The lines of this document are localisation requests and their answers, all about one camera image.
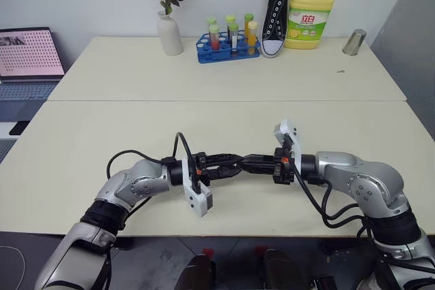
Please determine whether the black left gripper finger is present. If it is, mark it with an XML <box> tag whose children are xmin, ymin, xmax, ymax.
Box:
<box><xmin>205</xmin><ymin>151</ymin><xmax>245</xmax><ymax>166</ymax></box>
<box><xmin>206</xmin><ymin>164</ymin><xmax>241</xmax><ymax>181</ymax></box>

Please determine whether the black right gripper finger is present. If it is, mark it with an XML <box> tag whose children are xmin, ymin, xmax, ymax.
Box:
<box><xmin>234</xmin><ymin>162</ymin><xmax>277</xmax><ymax>176</ymax></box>
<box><xmin>243</xmin><ymin>153</ymin><xmax>277</xmax><ymax>166</ymax></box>

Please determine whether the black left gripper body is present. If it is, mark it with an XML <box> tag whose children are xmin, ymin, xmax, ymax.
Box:
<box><xmin>190</xmin><ymin>151</ymin><xmax>211</xmax><ymax>196</ymax></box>

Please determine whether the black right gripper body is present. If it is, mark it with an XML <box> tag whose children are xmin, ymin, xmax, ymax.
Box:
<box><xmin>273</xmin><ymin>146</ymin><xmax>296</xmax><ymax>185</ymax></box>

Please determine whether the dark rounded shape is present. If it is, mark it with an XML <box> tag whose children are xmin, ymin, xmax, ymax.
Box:
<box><xmin>176</xmin><ymin>254</ymin><xmax>217</xmax><ymax>290</ymax></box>
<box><xmin>263</xmin><ymin>249</ymin><xmax>307</xmax><ymax>290</ymax></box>

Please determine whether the blue test tube rack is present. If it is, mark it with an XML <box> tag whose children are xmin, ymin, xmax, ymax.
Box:
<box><xmin>196</xmin><ymin>30</ymin><xmax>262</xmax><ymax>65</ymax></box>

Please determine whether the green-capped red liquid tube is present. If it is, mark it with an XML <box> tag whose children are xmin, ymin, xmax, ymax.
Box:
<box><xmin>209</xmin><ymin>24</ymin><xmax>221</xmax><ymax>52</ymax></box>

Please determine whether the green-capped dark liquid tube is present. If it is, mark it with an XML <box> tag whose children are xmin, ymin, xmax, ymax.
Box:
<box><xmin>229</xmin><ymin>23</ymin><xmax>240</xmax><ymax>56</ymax></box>

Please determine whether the white ceramic vase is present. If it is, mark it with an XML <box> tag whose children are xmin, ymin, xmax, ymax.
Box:
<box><xmin>156</xmin><ymin>10</ymin><xmax>184</xmax><ymax>56</ymax></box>

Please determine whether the black canvas sneaker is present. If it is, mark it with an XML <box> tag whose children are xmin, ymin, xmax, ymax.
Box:
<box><xmin>260</xmin><ymin>0</ymin><xmax>292</xmax><ymax>58</ymax></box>

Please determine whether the green-capped orange liquid tube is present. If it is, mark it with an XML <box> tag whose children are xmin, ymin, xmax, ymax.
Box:
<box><xmin>243</xmin><ymin>13</ymin><xmax>255</xmax><ymax>38</ymax></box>

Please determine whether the silver metal cup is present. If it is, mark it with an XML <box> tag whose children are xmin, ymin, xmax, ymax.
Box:
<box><xmin>342</xmin><ymin>28</ymin><xmax>368</xmax><ymax>56</ymax></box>

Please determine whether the yellow detergent pump bottle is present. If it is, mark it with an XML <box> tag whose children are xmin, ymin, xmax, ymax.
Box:
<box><xmin>284</xmin><ymin>0</ymin><xmax>338</xmax><ymax>50</ymax></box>

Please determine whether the black smartphone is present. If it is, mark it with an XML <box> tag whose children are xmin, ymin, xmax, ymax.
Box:
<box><xmin>8</xmin><ymin>120</ymin><xmax>31</xmax><ymax>137</ymax></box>

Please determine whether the grey perforated metal board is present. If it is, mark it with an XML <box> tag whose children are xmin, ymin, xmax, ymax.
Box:
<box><xmin>0</xmin><ymin>138</ymin><xmax>18</xmax><ymax>164</ymax></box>

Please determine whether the grey open laptop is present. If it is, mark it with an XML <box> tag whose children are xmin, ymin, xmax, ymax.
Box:
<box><xmin>0</xmin><ymin>26</ymin><xmax>65</xmax><ymax>123</ymax></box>

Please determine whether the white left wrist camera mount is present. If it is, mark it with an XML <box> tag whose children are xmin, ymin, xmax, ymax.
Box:
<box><xmin>181</xmin><ymin>153</ymin><xmax>215</xmax><ymax>218</ymax></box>

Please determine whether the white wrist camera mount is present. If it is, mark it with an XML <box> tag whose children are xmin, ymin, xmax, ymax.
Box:
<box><xmin>181</xmin><ymin>153</ymin><xmax>215</xmax><ymax>218</ymax></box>
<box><xmin>271</xmin><ymin>119</ymin><xmax>303</xmax><ymax>174</ymax></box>

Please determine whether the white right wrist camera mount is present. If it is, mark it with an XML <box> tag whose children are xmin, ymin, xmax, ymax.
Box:
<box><xmin>271</xmin><ymin>119</ymin><xmax>303</xmax><ymax>174</ymax></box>

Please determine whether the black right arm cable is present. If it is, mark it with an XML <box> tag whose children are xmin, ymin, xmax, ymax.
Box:
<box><xmin>288</xmin><ymin>164</ymin><xmax>370</xmax><ymax>240</ymax></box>

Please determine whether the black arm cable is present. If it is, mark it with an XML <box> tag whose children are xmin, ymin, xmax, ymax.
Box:
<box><xmin>106</xmin><ymin>132</ymin><xmax>198</xmax><ymax>182</ymax></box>
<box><xmin>288</xmin><ymin>164</ymin><xmax>370</xmax><ymax>240</ymax></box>

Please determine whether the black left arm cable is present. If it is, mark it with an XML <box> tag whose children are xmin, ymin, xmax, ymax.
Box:
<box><xmin>106</xmin><ymin>132</ymin><xmax>198</xmax><ymax>182</ymax></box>

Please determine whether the thin white floor cable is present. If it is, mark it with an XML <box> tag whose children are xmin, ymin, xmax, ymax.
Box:
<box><xmin>0</xmin><ymin>244</ymin><xmax>28</xmax><ymax>290</ymax></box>

